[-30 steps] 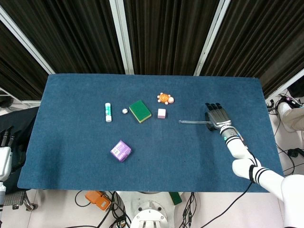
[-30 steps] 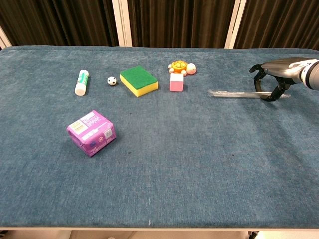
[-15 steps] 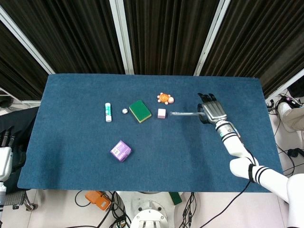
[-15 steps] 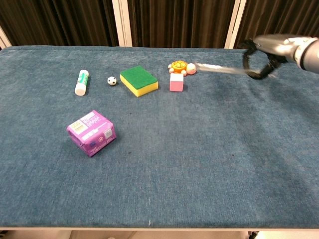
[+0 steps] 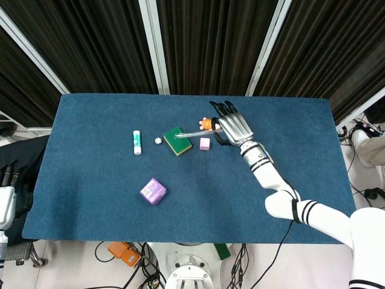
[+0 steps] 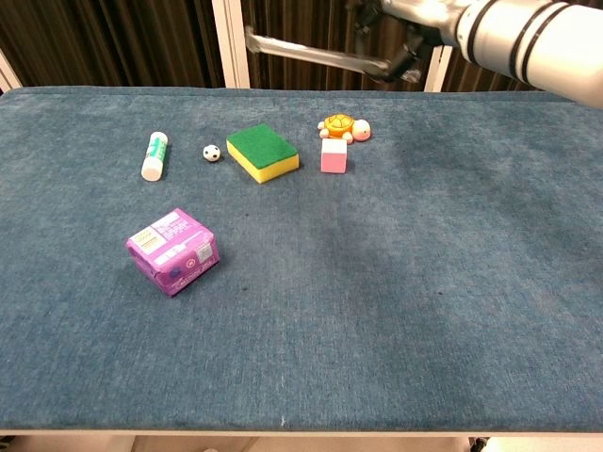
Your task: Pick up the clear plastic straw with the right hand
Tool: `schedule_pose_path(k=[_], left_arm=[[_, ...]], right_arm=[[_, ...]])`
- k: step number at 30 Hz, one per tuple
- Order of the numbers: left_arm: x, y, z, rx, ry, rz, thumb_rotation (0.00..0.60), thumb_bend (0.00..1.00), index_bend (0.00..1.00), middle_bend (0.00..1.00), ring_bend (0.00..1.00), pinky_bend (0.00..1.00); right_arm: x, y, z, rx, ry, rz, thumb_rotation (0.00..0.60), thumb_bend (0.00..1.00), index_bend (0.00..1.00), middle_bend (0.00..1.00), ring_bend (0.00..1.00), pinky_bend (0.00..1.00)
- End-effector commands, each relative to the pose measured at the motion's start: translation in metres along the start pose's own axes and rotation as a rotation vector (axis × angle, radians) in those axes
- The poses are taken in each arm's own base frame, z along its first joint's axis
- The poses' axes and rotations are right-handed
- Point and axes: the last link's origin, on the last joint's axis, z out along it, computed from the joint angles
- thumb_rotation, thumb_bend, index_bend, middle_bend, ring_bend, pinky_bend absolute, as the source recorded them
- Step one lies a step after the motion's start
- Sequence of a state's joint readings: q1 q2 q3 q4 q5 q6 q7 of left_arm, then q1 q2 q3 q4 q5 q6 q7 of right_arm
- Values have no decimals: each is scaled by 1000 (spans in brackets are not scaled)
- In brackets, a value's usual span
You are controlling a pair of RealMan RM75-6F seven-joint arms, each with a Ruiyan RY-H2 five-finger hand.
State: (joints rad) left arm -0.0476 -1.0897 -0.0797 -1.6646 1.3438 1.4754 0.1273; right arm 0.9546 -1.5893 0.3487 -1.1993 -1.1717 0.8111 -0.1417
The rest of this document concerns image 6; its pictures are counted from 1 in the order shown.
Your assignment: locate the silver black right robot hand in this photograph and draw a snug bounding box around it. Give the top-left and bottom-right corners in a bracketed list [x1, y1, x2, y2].
[345, 0, 472, 86]

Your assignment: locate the clear drinking straw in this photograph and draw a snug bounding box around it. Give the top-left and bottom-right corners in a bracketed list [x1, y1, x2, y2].
[243, 25, 393, 77]

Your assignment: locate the orange turtle toy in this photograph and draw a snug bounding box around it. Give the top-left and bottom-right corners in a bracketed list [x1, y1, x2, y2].
[317, 114, 372, 145]

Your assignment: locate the pink white cube block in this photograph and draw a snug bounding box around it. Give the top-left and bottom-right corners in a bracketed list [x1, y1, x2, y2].
[319, 137, 349, 174]

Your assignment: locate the green yellow scrubbing sponge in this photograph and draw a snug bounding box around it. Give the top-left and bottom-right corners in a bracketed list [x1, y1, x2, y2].
[225, 123, 301, 185]

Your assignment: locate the blue fabric tablecloth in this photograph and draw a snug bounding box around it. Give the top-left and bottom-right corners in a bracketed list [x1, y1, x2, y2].
[0, 86, 603, 433]

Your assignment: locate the green white glue stick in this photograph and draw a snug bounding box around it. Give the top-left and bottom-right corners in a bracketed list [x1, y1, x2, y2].
[140, 131, 170, 183]

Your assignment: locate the purple plastic wrapped package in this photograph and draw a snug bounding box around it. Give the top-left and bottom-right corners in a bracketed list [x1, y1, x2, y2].
[124, 207, 221, 298]

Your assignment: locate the white frame post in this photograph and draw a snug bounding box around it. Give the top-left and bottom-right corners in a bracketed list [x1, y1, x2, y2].
[211, 0, 252, 89]
[423, 43, 454, 93]
[0, 48, 24, 94]

